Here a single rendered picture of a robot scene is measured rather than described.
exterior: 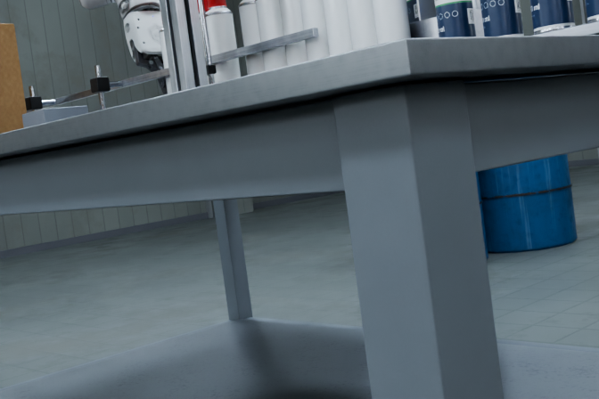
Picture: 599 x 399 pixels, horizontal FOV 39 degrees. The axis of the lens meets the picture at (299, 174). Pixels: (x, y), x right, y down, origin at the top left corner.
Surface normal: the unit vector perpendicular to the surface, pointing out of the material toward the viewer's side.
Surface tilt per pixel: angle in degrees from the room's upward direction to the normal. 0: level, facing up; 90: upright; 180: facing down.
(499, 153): 90
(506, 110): 90
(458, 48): 90
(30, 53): 90
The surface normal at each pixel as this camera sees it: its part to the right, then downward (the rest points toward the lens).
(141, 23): 0.49, -0.41
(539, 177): 0.19, 0.01
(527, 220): -0.11, 0.05
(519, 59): 0.68, -0.07
